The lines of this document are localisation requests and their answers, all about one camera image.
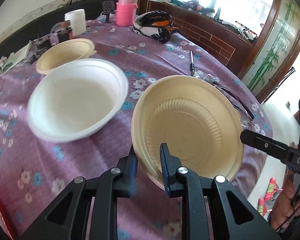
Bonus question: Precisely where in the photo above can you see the white plastic jar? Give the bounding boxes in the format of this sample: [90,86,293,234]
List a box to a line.
[64,9,86,36]

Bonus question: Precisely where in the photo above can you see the black phone stand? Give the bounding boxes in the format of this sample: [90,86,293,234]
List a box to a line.
[102,0,116,23]

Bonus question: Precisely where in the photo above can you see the black orange patterned scarf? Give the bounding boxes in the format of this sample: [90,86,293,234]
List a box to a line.
[133,10,180,44]

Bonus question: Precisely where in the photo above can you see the black sofa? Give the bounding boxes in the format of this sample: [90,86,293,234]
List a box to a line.
[0,0,118,59]

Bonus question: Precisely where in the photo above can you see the pink sleeved bottle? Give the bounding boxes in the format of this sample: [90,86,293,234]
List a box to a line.
[116,0,138,27]

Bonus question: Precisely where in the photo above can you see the purple framed eyeglasses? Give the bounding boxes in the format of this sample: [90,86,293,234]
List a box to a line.
[204,74,255,121]

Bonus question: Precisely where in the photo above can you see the person right hand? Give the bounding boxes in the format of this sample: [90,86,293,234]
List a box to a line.
[270,142,300,230]

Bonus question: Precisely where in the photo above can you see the purple floral tablecloth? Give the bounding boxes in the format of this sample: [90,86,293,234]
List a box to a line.
[0,20,273,239]

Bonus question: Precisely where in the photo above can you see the cream bowl with tab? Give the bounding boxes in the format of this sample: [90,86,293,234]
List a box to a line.
[36,38,96,75]

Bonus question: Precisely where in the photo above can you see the white foam bowl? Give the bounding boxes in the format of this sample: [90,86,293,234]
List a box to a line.
[27,59,129,142]

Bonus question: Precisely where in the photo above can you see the cream disposable bowl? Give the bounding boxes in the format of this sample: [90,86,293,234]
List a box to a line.
[131,75,244,188]

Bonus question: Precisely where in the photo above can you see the wooden window counter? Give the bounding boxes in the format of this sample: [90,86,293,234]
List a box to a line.
[137,0,256,78]

